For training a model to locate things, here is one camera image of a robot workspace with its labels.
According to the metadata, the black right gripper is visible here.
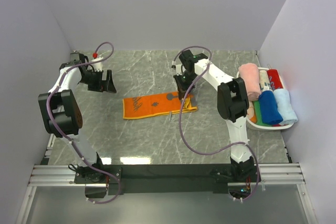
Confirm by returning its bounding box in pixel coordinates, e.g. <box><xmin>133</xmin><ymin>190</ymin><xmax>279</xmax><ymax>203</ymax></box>
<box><xmin>174</xmin><ymin>72</ymin><xmax>197</xmax><ymax>100</ymax></box>

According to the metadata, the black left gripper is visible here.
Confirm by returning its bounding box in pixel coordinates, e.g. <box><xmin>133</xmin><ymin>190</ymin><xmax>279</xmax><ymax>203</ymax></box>
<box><xmin>80</xmin><ymin>69</ymin><xmax>117</xmax><ymax>93</ymax></box>

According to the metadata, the grey orange giraffe towel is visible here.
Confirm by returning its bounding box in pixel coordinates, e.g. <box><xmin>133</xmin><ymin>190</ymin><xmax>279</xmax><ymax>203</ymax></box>
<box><xmin>123</xmin><ymin>91</ymin><xmax>182</xmax><ymax>120</ymax></box>

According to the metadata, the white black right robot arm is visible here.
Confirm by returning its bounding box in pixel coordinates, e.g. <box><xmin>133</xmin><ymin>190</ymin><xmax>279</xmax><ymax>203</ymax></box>
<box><xmin>172</xmin><ymin>47</ymin><xmax>258</xmax><ymax>182</ymax></box>

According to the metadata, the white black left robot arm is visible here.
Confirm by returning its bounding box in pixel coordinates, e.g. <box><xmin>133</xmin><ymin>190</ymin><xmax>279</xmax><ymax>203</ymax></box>
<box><xmin>38</xmin><ymin>51</ymin><xmax>116</xmax><ymax>183</ymax></box>

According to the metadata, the pink rolled towel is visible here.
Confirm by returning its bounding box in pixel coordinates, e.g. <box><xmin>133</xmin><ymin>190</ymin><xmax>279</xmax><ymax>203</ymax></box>
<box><xmin>238</xmin><ymin>63</ymin><xmax>261</xmax><ymax>101</ymax></box>

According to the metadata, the green rolled towel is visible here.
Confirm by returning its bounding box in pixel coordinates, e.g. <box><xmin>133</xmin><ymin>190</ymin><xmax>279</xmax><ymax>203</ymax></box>
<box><xmin>253</xmin><ymin>101</ymin><xmax>270</xmax><ymax>127</ymax></box>

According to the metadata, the cream patterned rolled towel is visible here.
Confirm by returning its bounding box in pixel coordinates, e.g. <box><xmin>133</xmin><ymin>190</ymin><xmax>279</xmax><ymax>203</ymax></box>
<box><xmin>259</xmin><ymin>70</ymin><xmax>272</xmax><ymax>92</ymax></box>

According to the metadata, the dark blue rolled towel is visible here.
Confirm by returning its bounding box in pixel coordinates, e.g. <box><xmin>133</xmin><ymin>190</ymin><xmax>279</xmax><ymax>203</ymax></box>
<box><xmin>258</xmin><ymin>90</ymin><xmax>283</xmax><ymax>125</ymax></box>

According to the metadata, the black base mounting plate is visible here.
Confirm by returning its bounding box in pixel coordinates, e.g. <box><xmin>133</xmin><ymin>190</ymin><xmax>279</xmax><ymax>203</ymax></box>
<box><xmin>75</xmin><ymin>164</ymin><xmax>261</xmax><ymax>195</ymax></box>

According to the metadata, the red rolled towel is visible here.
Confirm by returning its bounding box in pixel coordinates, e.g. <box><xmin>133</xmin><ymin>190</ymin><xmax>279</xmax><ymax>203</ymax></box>
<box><xmin>267</xmin><ymin>69</ymin><xmax>284</xmax><ymax>91</ymax></box>

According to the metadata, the light blue rolled towel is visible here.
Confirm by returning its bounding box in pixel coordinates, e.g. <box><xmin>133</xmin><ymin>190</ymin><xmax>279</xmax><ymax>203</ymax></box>
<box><xmin>274</xmin><ymin>89</ymin><xmax>298</xmax><ymax>126</ymax></box>

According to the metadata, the white towel basket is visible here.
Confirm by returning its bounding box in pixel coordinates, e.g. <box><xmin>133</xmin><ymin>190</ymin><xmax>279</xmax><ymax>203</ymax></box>
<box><xmin>237</xmin><ymin>63</ymin><xmax>298</xmax><ymax>131</ymax></box>

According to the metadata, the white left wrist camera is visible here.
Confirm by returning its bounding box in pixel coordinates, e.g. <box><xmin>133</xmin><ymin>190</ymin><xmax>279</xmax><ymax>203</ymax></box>
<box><xmin>90</xmin><ymin>52</ymin><xmax>104</xmax><ymax>72</ymax></box>

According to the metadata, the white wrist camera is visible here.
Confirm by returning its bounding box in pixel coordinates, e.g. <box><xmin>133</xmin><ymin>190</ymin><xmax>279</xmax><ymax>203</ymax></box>
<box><xmin>90</xmin><ymin>52</ymin><xmax>104</xmax><ymax>72</ymax></box>
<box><xmin>171</xmin><ymin>61</ymin><xmax>184</xmax><ymax>76</ymax></box>

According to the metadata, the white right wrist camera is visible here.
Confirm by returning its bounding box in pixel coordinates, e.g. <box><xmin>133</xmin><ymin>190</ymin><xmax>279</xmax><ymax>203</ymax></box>
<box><xmin>171</xmin><ymin>61</ymin><xmax>184</xmax><ymax>76</ymax></box>

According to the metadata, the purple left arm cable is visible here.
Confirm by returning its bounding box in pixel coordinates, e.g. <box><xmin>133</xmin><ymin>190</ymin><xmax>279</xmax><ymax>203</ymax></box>
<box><xmin>46</xmin><ymin>41</ymin><xmax>123</xmax><ymax>204</ymax></box>

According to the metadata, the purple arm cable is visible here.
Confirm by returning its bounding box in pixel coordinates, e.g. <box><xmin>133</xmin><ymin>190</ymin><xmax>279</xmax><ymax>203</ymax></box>
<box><xmin>174</xmin><ymin>46</ymin><xmax>262</xmax><ymax>204</ymax></box>
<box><xmin>46</xmin><ymin>41</ymin><xmax>123</xmax><ymax>204</ymax></box>

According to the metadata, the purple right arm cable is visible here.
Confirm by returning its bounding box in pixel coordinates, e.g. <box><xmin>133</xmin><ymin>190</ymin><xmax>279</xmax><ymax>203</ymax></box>
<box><xmin>174</xmin><ymin>46</ymin><xmax>262</xmax><ymax>204</ymax></box>

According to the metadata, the aluminium frame rail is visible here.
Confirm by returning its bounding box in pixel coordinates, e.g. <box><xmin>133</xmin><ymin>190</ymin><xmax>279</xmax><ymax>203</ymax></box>
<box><xmin>16</xmin><ymin>163</ymin><xmax>318</xmax><ymax>223</ymax></box>

